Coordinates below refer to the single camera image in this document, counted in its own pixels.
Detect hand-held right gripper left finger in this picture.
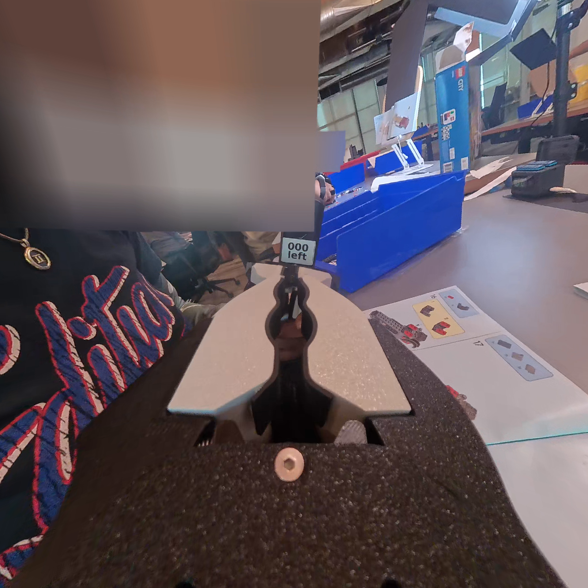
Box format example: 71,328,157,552
168,275,282,443

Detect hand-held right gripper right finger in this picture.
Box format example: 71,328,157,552
301,274,412,443

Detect grey desk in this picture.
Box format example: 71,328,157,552
337,163,588,386

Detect black office chair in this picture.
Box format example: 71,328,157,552
177,232,239,299

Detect small blue bin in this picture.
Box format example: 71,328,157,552
374,152,414,175
328,162,368,194

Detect large blue plastic bin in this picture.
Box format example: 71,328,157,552
317,170,465,295

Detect white flat object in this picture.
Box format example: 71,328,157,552
370,172,444,194

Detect person in black shirt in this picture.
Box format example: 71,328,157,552
0,230,194,579

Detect white folding stand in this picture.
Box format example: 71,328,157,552
388,135,433,173

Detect open instruction booklet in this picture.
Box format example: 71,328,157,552
365,285,588,588

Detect flattened white cardboard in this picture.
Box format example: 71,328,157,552
464,156,517,200

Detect blue cardboard toy box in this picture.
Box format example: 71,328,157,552
434,23,481,174

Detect dark grey panel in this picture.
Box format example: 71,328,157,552
385,0,430,111

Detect black battery charger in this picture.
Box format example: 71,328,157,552
511,161,567,199

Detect wooden workbench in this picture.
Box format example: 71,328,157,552
480,99,588,138

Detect black hard case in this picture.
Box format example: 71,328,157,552
535,135,580,166

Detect black tripod stand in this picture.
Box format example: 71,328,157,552
553,0,579,138

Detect gold pendant necklace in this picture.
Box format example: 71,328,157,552
0,229,52,272

